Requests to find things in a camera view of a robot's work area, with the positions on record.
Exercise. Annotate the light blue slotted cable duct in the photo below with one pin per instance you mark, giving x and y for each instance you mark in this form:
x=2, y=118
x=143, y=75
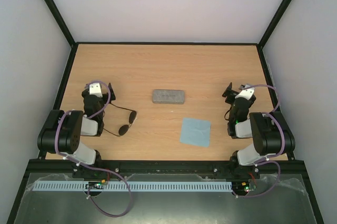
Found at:
x=133, y=186

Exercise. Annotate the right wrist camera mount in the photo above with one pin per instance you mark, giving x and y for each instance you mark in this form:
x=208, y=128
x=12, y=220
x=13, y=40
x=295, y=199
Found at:
x=246, y=92

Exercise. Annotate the grey glasses case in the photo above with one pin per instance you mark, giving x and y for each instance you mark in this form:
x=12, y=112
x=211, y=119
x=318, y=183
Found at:
x=161, y=96

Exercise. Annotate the light blue cleaning cloth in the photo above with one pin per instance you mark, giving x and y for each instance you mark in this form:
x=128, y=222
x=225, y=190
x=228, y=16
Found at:
x=195, y=132

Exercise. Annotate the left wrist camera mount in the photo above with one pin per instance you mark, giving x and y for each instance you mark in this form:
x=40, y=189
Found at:
x=95, y=89

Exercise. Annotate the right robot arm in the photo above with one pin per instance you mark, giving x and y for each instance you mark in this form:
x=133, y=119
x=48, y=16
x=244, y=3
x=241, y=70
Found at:
x=269, y=131

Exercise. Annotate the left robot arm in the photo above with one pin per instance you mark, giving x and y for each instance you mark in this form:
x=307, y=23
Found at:
x=62, y=131

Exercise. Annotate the black round sunglasses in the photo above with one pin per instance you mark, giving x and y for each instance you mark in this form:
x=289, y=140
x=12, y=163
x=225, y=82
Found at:
x=124, y=128

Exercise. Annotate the black aluminium frame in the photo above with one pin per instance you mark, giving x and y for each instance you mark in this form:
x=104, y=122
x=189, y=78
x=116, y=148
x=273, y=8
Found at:
x=56, y=15

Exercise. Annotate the black front mounting rail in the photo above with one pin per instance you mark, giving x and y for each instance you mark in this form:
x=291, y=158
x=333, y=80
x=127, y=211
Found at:
x=228, y=170

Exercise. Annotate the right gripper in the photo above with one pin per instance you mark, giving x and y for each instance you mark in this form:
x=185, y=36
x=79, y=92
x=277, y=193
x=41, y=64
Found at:
x=232, y=94

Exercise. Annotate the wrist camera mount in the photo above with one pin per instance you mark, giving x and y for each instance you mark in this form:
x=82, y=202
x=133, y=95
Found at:
x=246, y=92
x=95, y=89

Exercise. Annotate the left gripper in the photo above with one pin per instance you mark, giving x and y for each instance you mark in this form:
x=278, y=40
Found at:
x=112, y=94

